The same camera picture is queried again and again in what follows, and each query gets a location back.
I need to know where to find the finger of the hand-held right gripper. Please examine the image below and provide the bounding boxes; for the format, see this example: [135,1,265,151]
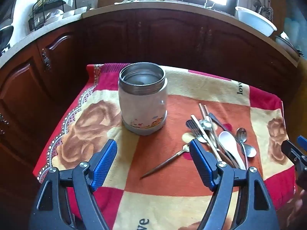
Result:
[281,139,307,173]
[296,135,307,152]

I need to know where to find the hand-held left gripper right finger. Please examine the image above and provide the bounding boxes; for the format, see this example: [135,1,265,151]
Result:
[189,139,280,230]

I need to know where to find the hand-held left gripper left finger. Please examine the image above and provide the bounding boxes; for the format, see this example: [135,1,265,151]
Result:
[29,139,118,230]

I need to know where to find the black fork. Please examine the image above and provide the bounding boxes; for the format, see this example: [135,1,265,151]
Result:
[186,119,207,142]

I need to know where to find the white ceramic spoon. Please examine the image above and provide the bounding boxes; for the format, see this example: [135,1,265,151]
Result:
[218,131,246,170]

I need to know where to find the long steel spoon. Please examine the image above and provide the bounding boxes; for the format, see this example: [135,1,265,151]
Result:
[200,119,237,167]

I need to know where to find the slender gold fork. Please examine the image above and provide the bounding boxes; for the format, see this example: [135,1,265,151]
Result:
[140,142,192,180]

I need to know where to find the dark-handled utensil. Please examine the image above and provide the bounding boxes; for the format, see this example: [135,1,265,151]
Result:
[208,112,241,146]

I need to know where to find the round steel spoon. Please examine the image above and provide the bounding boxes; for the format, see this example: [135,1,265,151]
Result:
[243,144,257,159]

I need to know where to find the small steel spoon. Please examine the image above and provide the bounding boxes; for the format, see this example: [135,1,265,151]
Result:
[236,127,248,170]

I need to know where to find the steel insulated jar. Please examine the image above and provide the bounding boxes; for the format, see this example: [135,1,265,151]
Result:
[117,62,168,136]

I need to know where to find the hanging kitchen utensils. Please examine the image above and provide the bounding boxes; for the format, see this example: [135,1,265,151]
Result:
[248,0,274,21]

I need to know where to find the printed floral blanket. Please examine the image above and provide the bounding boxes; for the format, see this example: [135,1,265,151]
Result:
[32,63,298,230]

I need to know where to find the steel bowl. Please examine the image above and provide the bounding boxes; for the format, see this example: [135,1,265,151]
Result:
[275,31,300,55]

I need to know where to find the clear plastic container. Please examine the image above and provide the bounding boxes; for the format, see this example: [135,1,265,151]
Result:
[284,17,300,39]

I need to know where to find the dark wooden kitchen cabinets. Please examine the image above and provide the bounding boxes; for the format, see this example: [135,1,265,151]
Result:
[0,7,304,173]

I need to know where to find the white plastic basin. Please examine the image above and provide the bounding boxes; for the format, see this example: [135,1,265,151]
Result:
[235,6,277,37]

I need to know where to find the pale kitchen countertop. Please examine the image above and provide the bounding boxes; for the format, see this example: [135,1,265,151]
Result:
[0,0,301,65]

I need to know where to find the white bowl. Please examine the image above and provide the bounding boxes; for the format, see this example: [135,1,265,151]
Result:
[64,6,88,17]

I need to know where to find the black wok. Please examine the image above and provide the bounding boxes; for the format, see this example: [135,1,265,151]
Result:
[0,25,13,51]

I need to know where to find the white rag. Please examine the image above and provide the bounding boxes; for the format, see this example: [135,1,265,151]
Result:
[114,0,144,5]

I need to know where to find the black wire dish rack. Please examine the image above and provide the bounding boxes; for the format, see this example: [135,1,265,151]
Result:
[28,0,68,31]

